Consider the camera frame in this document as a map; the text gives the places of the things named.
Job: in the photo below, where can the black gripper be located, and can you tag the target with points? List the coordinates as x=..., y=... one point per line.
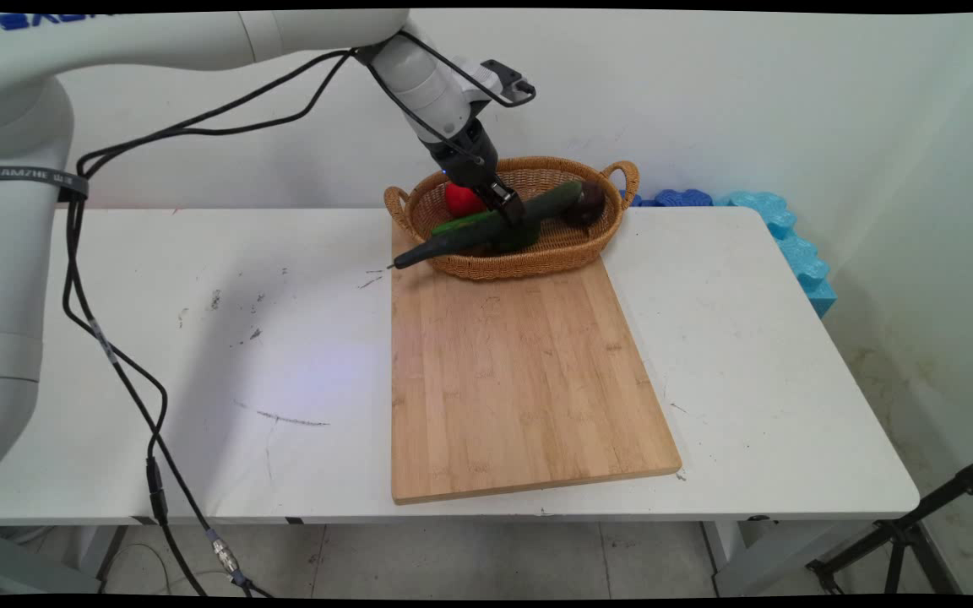
x=468, y=156

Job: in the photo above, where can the long dark green cucumber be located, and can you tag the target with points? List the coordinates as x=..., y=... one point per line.
x=453, y=243

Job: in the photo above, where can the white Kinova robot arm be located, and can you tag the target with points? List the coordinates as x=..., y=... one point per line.
x=115, y=42

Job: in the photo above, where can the red bell pepper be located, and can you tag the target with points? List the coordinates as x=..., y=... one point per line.
x=461, y=200

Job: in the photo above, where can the dark purple eggplant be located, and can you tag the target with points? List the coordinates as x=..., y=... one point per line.
x=588, y=207

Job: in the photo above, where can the dark blue foam piece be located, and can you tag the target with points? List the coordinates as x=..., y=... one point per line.
x=676, y=198

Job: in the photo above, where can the wooden cutting board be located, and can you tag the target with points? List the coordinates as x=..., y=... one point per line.
x=520, y=380

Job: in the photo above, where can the light blue foam piece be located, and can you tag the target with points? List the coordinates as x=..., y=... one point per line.
x=795, y=245

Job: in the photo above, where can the white table leg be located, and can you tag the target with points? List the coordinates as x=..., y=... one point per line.
x=748, y=557
x=39, y=566

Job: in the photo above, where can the black tripod stand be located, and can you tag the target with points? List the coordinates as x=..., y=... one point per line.
x=900, y=532

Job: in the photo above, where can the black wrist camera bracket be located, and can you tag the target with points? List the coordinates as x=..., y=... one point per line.
x=508, y=78

